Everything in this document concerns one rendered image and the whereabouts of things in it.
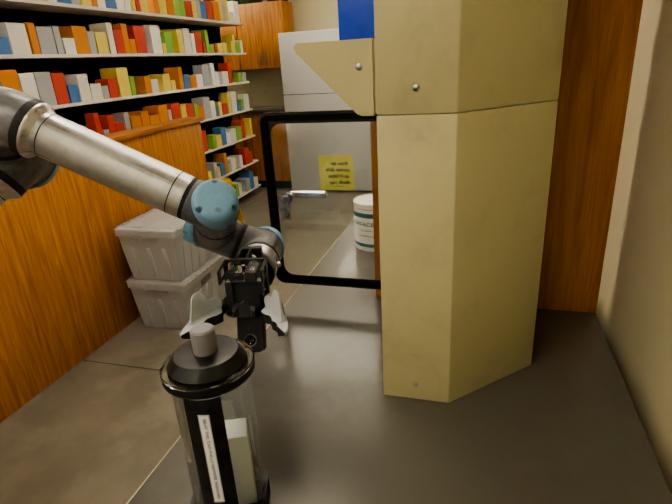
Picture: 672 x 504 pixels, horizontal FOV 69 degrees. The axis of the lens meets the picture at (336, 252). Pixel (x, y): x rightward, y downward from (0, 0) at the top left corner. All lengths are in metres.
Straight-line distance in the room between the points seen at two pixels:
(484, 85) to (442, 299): 0.31
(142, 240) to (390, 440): 2.41
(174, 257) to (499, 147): 2.40
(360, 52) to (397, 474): 0.58
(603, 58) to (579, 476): 0.72
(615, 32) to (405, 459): 0.82
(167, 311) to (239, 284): 2.39
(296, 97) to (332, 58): 5.24
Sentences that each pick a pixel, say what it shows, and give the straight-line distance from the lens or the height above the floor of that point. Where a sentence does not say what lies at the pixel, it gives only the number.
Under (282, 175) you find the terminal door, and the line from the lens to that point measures 1.11.
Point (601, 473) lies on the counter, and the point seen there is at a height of 0.94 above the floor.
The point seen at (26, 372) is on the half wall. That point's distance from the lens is 2.91.
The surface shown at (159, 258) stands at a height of 0.48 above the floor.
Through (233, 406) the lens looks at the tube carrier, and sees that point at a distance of 0.60.
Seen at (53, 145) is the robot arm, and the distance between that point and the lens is 0.91.
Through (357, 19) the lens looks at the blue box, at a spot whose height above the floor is 1.55.
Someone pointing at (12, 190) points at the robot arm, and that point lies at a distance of 1.06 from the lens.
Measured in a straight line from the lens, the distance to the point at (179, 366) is 0.59.
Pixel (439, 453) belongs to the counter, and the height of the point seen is 0.94.
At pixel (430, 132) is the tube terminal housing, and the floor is 1.39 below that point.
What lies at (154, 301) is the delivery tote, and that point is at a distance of 3.17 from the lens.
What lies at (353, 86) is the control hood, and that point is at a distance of 0.72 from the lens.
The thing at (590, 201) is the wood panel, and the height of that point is 1.19.
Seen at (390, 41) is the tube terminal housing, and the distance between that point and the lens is 0.70.
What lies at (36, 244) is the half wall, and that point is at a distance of 2.85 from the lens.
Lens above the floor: 1.49
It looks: 21 degrees down
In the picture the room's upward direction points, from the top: 4 degrees counter-clockwise
